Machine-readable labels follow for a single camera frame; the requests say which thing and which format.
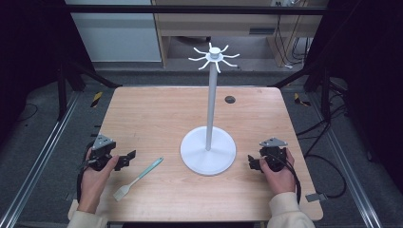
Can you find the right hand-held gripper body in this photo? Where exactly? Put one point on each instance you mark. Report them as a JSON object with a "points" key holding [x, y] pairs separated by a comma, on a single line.
{"points": [[274, 153]]}

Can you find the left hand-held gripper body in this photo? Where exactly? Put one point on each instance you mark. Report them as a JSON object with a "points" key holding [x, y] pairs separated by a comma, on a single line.
{"points": [[102, 148]]}

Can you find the person's right hand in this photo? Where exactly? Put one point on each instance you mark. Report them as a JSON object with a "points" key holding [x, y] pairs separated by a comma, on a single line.
{"points": [[280, 180]]}

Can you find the person's left hand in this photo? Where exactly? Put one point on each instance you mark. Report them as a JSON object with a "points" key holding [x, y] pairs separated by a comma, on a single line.
{"points": [[93, 183]]}

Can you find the white hook rack stand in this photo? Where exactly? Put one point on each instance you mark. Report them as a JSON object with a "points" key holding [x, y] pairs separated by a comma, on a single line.
{"points": [[209, 148]]}

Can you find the yellow black floor tape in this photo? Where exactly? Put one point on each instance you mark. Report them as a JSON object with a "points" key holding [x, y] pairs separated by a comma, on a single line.
{"points": [[96, 98], [299, 99]]}

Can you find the dark round table grommet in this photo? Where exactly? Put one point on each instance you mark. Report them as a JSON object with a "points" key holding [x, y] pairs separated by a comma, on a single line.
{"points": [[230, 99]]}

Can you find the white cabinet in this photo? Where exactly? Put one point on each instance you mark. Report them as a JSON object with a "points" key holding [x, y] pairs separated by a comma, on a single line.
{"points": [[117, 34]]}

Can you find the wooden desk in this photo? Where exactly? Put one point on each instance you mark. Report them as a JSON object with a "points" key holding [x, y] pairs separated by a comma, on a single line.
{"points": [[221, 27]]}

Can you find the aluminium floor rail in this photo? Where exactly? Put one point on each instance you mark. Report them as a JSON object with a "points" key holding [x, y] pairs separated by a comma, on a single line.
{"points": [[350, 171], [34, 167]]}

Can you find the black metal frame stand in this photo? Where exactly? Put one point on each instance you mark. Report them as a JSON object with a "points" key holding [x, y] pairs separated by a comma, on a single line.
{"points": [[316, 85], [68, 85]]}

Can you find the black horizontal frame bar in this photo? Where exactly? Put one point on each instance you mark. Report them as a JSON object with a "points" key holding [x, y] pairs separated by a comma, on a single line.
{"points": [[196, 9]]}

